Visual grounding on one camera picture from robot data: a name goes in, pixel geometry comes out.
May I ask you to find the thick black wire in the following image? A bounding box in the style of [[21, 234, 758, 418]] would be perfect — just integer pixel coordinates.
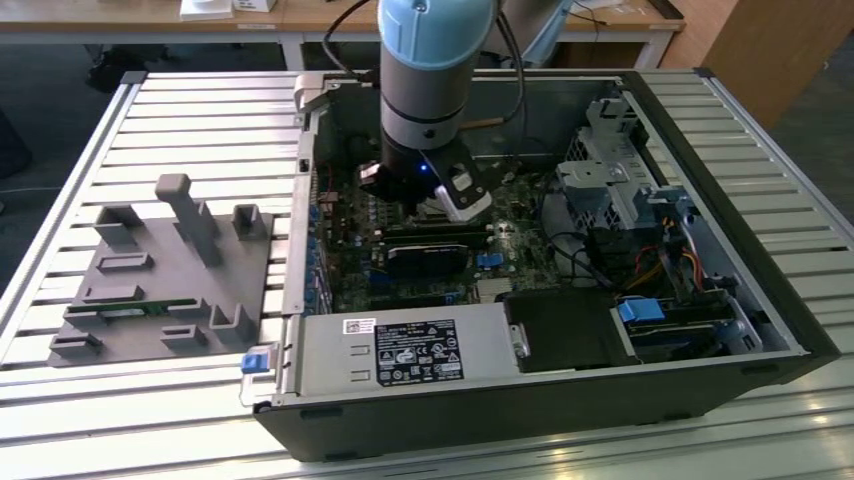
[[538, 169, 626, 294]]

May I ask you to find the black disk drive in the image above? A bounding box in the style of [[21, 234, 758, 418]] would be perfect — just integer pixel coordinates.
[[626, 319, 735, 361]]

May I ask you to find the black and grey PC case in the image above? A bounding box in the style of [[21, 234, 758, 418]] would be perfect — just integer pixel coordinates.
[[250, 67, 843, 464]]

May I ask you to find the green motherboard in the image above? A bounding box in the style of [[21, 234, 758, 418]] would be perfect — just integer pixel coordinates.
[[304, 159, 583, 315]]

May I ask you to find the black graphics card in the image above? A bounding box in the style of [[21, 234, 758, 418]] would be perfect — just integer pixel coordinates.
[[383, 242, 472, 279]]

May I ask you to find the metal drive cage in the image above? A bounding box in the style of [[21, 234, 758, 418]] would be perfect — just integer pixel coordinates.
[[555, 97, 673, 234]]

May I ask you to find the dark bag under desk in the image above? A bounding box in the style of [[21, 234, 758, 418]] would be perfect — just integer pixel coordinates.
[[83, 43, 181, 92]]

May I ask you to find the black RAM slot bank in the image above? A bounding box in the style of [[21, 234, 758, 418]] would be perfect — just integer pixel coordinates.
[[378, 223, 490, 247]]

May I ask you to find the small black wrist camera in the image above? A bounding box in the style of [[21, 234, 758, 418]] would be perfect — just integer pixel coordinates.
[[356, 160, 390, 197]]

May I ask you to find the large white box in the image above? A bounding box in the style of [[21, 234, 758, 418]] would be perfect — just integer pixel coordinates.
[[177, 0, 236, 22]]

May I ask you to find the wooden cabinet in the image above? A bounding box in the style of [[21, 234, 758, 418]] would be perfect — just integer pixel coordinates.
[[659, 0, 854, 132]]

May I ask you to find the yellow power wire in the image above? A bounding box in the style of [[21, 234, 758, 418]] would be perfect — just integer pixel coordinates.
[[626, 262, 669, 294]]

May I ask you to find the wooden desk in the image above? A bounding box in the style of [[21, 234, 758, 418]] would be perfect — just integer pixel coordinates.
[[0, 0, 687, 71]]

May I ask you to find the blue disk carrier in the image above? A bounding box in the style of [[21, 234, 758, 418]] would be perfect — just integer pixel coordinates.
[[616, 297, 667, 329]]

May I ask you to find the black plastic shroud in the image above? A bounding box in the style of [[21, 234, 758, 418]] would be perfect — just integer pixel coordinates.
[[499, 289, 635, 375]]

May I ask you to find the silver drive bay bracket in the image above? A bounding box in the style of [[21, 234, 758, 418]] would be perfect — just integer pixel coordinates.
[[643, 187, 766, 356]]

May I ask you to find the grey case handle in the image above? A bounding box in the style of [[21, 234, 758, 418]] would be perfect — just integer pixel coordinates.
[[291, 74, 339, 115]]

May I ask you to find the green RAM stick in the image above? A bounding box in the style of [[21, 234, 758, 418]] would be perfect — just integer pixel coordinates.
[[65, 298, 202, 319]]

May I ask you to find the grey parts rack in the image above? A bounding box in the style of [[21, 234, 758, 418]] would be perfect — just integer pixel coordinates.
[[47, 172, 279, 370]]

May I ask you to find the silver chipset heatsink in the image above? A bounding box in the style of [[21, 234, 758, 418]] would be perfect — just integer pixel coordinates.
[[476, 277, 520, 302]]

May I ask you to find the grey power supply unit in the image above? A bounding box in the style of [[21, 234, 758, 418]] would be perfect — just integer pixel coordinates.
[[279, 302, 528, 396]]

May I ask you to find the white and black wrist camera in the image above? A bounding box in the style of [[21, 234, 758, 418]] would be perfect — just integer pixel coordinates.
[[432, 149, 495, 224]]

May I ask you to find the orange power wire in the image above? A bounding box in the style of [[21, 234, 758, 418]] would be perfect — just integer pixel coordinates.
[[685, 249, 707, 294]]

